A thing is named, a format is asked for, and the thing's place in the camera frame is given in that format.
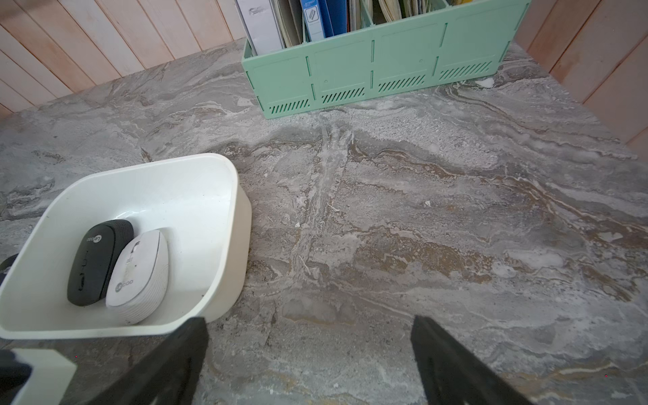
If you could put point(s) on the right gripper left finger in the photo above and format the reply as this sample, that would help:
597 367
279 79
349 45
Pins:
167 375

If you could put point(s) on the black smooth mouse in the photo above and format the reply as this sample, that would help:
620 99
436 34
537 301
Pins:
5 266

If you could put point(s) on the green file organizer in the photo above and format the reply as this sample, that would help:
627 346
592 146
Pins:
450 44

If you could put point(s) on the white plastic storage box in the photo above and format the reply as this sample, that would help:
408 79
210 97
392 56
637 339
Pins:
198 204

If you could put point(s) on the blue folder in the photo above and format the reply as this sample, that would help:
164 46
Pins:
325 18

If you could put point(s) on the white binder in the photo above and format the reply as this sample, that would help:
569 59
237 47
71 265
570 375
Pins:
261 26

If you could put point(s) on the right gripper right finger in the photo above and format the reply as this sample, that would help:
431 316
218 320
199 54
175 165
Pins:
451 374

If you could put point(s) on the white smooth mouse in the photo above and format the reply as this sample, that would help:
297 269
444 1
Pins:
50 377

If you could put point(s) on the white ribbed mouse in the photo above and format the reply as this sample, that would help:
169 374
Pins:
140 278

